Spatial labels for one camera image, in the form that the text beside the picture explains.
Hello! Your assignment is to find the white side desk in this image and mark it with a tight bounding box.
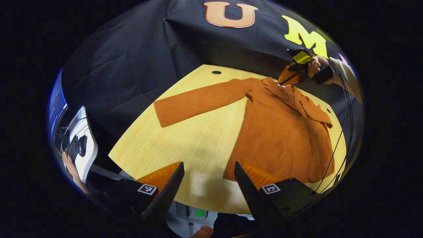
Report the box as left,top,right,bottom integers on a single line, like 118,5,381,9
61,106,98,184

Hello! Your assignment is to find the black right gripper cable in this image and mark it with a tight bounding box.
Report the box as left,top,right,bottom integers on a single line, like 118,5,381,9
314,59,354,194

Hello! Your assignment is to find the blue computer monitor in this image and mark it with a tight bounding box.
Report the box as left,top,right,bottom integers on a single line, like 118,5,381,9
49,69,69,136

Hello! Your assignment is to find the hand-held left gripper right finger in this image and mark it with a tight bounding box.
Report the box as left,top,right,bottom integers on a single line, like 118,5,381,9
234,161,321,228

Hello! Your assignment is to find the black backdrop cloth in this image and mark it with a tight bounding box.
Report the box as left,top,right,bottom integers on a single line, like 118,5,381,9
61,0,361,166

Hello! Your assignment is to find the black computer mouse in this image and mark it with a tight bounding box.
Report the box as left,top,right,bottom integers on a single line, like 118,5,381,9
78,135,88,157

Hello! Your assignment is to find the orange button-up jacket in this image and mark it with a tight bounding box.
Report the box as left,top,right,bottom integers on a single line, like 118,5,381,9
154,77,335,184

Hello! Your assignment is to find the person's dark clothing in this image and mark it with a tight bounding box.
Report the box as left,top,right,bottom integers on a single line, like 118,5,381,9
213,213,256,238

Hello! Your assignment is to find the grey box with green label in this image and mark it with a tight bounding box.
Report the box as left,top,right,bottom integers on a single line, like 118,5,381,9
175,201,209,220

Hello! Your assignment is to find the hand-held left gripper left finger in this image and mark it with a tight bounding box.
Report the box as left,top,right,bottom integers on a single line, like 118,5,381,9
99,161,185,222

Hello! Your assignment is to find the black keyboard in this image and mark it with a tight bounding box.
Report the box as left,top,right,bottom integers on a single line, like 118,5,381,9
66,135,80,160

